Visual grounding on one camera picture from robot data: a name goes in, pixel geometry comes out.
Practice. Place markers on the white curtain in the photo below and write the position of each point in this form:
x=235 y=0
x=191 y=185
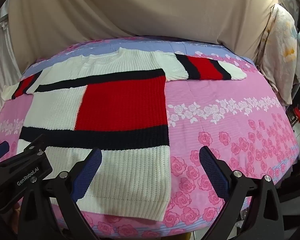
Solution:
x=1 y=62

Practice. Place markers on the pale floral hanging cloth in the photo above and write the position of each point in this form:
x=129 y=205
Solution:
x=281 y=57

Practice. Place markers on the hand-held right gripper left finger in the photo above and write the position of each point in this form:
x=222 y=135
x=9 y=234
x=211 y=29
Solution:
x=89 y=171

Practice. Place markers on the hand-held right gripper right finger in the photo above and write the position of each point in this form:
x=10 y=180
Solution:
x=213 y=171

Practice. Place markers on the pink floral bed sheet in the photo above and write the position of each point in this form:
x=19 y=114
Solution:
x=227 y=135

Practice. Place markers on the white red navy knit sweater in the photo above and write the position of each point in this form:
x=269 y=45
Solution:
x=120 y=110

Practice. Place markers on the beige backdrop cloth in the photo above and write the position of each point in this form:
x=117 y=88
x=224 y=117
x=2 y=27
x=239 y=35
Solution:
x=145 y=10

